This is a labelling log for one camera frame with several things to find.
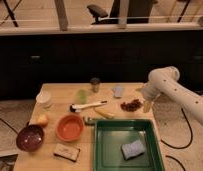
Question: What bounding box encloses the green plastic tray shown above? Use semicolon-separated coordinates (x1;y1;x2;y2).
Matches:
93;119;165;171

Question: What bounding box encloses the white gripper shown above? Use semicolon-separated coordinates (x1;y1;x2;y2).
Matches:
141;83;160;113

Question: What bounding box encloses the black floor cable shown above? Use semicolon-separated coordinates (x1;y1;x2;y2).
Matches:
160;108;195;150

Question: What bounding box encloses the black office chair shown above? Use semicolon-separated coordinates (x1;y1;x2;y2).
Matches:
87;4;118;25

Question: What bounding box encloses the small blue-grey cloth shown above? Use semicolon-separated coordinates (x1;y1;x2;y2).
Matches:
113;86;123;98

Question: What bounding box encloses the light green cup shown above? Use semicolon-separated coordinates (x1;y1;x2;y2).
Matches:
77;89;87;104

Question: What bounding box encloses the dark purple bowl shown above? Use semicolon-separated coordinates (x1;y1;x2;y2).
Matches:
16;125;44;152

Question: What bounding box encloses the yellow banana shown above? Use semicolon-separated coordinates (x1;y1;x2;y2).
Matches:
94;108;115;119

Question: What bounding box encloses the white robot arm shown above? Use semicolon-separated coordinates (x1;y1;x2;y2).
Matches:
141;66;203;126

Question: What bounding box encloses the green small tool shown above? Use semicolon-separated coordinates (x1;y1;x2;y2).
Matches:
83;117;95;126

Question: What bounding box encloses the bunch of red grapes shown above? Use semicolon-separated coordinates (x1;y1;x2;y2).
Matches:
121;99;142;112

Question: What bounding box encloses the black cabinet counter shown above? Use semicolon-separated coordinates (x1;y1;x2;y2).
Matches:
0;31;203;100

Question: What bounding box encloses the wooden block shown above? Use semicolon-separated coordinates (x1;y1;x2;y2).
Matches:
54;143;80;162

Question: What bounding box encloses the glass spice jar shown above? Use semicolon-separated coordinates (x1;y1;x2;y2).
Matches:
90;77;100;93

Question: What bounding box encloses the orange-red bowl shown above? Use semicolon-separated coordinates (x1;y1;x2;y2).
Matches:
55;114;84;142

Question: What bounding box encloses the blue-grey sponge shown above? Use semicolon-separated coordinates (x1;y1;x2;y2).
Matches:
121;140;145;160

